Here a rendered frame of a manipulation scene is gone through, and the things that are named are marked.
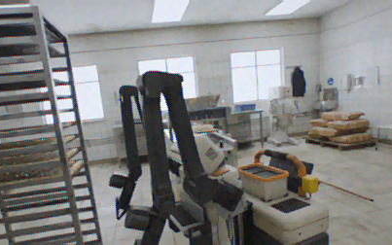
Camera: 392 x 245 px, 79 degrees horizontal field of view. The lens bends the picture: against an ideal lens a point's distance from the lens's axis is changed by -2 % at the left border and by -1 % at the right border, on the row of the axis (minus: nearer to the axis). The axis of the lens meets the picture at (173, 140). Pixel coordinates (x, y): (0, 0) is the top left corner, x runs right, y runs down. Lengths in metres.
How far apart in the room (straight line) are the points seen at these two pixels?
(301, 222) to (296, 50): 6.36
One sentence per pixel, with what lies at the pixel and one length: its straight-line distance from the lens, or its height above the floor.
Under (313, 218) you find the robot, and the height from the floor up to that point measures 0.78.
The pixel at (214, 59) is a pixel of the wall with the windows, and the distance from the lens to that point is 6.23.
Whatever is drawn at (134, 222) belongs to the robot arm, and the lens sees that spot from 0.76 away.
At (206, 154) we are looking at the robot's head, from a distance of 0.94.
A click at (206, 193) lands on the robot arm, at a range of 0.79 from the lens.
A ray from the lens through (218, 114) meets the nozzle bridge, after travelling 2.91.
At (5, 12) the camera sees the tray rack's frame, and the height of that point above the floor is 1.80.
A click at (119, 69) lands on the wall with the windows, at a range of 5.92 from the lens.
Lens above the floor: 1.31
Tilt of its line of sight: 9 degrees down
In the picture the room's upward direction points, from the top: 6 degrees counter-clockwise
